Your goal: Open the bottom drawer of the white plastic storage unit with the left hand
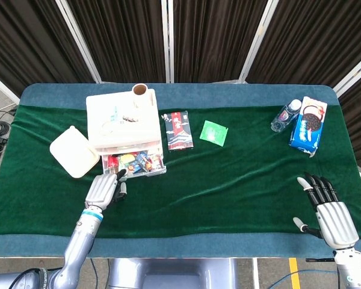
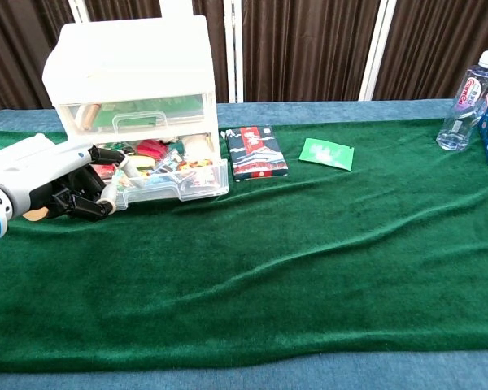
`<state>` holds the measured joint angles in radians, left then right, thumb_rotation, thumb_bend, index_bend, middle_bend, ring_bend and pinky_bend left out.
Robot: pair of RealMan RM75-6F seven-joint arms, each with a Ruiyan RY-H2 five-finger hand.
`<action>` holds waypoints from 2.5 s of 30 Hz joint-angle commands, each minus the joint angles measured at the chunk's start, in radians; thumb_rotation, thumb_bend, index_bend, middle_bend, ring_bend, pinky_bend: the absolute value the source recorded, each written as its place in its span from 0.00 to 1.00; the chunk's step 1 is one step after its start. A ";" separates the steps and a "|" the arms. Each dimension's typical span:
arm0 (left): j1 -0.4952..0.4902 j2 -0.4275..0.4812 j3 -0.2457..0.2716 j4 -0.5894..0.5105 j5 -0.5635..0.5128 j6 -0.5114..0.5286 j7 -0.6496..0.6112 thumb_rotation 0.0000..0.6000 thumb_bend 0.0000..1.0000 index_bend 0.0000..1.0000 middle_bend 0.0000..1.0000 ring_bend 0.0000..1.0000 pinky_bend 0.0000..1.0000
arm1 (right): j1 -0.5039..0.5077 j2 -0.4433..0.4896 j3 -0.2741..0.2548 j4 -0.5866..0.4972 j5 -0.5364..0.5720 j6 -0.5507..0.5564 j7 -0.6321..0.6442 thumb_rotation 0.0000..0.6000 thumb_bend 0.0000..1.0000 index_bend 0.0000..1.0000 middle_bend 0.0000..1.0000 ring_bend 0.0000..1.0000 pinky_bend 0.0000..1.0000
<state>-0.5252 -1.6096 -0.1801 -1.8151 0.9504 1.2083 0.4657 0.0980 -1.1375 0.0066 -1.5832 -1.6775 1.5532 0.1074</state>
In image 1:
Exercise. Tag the blue cookie box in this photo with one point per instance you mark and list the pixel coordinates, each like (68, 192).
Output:
(308, 126)

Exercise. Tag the green velvet cloth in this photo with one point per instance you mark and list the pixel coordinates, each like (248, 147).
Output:
(198, 204)

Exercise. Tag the white square plastic lid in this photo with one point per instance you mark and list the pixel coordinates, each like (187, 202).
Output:
(73, 152)

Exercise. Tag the red snack packet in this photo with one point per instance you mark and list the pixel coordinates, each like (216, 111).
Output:
(112, 162)

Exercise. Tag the blue table cover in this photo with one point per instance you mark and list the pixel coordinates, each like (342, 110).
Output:
(216, 94)

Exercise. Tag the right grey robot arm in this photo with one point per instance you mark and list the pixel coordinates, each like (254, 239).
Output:
(353, 268)

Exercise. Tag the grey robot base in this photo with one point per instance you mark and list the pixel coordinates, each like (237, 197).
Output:
(171, 274)

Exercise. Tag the dark blue red box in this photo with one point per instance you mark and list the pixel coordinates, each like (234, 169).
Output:
(178, 131)

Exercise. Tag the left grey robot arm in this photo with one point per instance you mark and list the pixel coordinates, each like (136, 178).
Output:
(78, 244)

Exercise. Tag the green sachet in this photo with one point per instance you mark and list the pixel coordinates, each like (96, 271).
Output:
(213, 132)

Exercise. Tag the yellow snack packet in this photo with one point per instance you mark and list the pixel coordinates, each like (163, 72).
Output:
(126, 158)

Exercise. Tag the clear water bottle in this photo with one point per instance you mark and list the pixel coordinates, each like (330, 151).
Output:
(284, 117)

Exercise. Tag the clear drawer with snacks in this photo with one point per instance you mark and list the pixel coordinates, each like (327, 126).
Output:
(156, 172)

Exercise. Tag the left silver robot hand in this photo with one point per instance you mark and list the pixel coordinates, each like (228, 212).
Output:
(102, 188)

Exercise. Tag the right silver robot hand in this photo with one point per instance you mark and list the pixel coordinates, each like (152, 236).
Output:
(337, 224)

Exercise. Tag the blue snack packet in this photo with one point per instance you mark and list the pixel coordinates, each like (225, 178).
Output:
(141, 161)

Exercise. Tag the white drawer storage box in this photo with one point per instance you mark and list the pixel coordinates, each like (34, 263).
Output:
(144, 126)

